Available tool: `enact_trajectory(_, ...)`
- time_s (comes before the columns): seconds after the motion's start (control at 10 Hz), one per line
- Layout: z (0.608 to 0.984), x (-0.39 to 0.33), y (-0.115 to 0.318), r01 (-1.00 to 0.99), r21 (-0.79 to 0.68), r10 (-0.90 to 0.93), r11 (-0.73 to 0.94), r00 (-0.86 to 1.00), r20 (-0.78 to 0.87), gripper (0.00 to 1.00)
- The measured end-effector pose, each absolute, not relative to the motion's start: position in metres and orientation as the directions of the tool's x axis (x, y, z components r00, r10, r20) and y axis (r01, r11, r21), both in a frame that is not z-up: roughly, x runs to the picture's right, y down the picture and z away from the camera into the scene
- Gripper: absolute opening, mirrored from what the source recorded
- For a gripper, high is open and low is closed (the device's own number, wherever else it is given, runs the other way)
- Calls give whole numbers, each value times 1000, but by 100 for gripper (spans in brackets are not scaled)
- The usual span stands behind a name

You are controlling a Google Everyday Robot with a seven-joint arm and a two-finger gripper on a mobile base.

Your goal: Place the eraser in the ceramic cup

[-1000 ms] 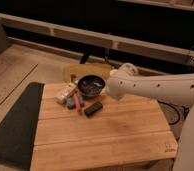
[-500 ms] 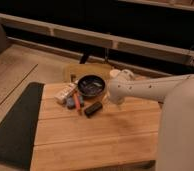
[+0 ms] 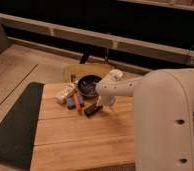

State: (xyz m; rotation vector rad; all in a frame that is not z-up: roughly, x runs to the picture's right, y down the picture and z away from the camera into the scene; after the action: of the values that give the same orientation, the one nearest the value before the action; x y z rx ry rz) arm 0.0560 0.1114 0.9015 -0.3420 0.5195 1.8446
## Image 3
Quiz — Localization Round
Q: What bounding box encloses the dark ceramic cup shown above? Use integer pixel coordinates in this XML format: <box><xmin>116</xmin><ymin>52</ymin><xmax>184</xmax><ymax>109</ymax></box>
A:
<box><xmin>78</xmin><ymin>75</ymin><xmax>102</xmax><ymax>98</ymax></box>

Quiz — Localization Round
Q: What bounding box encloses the long wooden shelf rail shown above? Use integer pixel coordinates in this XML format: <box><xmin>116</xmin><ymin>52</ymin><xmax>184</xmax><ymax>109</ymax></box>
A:
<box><xmin>0</xmin><ymin>13</ymin><xmax>194</xmax><ymax>65</ymax></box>

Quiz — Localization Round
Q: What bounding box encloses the green small block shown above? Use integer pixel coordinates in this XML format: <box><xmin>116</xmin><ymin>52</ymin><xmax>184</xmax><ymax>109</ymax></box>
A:
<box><xmin>78</xmin><ymin>95</ymin><xmax>84</xmax><ymax>107</ymax></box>

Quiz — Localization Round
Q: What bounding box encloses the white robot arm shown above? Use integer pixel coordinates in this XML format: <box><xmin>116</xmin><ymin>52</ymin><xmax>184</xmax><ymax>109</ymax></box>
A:
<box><xmin>96</xmin><ymin>68</ymin><xmax>194</xmax><ymax>171</ymax></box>

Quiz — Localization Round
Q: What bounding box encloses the red marker pen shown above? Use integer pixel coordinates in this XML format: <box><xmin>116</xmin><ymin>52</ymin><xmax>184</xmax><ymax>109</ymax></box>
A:
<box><xmin>73</xmin><ymin>93</ymin><xmax>81</xmax><ymax>113</ymax></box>

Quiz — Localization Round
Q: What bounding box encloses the black floor mat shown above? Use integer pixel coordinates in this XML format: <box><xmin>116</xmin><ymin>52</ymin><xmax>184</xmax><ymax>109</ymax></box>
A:
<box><xmin>0</xmin><ymin>82</ymin><xmax>44</xmax><ymax>169</ymax></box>

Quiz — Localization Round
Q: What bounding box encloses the blue small block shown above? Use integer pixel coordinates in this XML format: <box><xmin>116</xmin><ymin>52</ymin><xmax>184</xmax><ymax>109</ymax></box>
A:
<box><xmin>66</xmin><ymin>97</ymin><xmax>75</xmax><ymax>109</ymax></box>

